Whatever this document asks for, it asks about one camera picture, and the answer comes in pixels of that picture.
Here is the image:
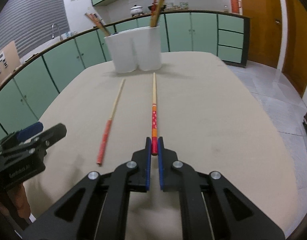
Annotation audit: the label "chrome sink faucet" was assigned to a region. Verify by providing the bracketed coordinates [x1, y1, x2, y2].
[51, 23, 63, 41]

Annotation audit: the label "wooden door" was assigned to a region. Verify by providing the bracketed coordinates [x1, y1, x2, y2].
[241, 0, 282, 68]
[282, 0, 307, 96]

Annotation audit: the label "red-handled chopstick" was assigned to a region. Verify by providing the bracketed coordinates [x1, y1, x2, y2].
[96, 79, 125, 166]

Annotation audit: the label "person's left hand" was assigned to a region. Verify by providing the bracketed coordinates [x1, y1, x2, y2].
[0, 183, 31, 219]

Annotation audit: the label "green lower kitchen cabinets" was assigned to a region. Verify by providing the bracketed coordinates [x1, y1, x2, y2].
[0, 11, 250, 139]

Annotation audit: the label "black wok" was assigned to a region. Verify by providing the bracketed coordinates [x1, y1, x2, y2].
[147, 2, 167, 13]

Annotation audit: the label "orange thermos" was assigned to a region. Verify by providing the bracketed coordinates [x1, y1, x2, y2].
[230, 0, 242, 14]

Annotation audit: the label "plain bamboo chopstick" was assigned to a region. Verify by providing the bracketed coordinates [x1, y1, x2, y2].
[150, 0, 165, 28]

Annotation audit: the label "white cooking pot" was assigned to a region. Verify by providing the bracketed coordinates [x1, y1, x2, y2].
[130, 4, 144, 17]

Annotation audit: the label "white twin utensil holder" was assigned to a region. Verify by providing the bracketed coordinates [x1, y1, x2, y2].
[105, 27, 162, 74]

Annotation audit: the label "dark thin chopstick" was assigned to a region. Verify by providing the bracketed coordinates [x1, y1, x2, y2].
[84, 12, 111, 36]

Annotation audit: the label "orange red patterned chopstick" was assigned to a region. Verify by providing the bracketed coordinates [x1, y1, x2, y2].
[151, 73, 158, 155]

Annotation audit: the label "grey window blind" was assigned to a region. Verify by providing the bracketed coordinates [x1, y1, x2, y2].
[0, 0, 69, 57]

